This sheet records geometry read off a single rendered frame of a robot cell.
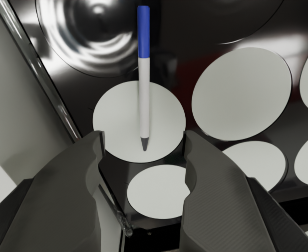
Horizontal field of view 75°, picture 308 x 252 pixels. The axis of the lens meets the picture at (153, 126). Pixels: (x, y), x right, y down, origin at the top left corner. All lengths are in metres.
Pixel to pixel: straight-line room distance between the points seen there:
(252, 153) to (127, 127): 0.15
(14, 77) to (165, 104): 0.15
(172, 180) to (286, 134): 0.14
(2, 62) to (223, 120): 0.22
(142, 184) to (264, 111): 0.17
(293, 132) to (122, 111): 0.19
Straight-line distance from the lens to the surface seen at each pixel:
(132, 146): 0.23
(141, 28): 0.18
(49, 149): 0.25
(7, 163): 0.21
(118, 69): 0.20
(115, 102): 0.21
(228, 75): 0.21
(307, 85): 0.25
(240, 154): 0.26
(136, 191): 0.28
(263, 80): 0.23
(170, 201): 0.30
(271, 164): 0.29
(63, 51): 0.21
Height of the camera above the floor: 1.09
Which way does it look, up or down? 61 degrees down
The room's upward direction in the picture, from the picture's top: 177 degrees clockwise
